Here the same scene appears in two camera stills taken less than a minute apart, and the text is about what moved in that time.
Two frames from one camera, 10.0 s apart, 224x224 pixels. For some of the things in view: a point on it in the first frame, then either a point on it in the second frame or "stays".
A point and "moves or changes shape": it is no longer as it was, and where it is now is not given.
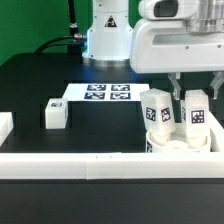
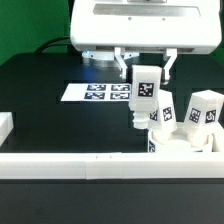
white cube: (56, 113) → (145, 87)
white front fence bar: (113, 165) stays
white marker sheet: (104, 92) stays
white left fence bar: (6, 125) stays
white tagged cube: (195, 117) moves or changes shape
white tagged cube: (157, 113) stays
